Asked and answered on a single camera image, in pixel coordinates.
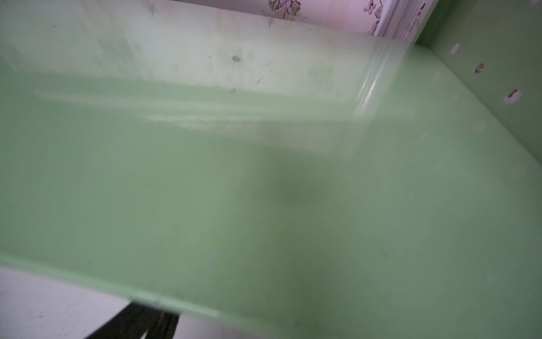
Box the green wooden bookshelf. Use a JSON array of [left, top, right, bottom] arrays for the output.
[[1, 1, 541, 338]]

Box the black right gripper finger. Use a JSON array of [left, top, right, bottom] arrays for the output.
[[86, 302, 180, 339]]

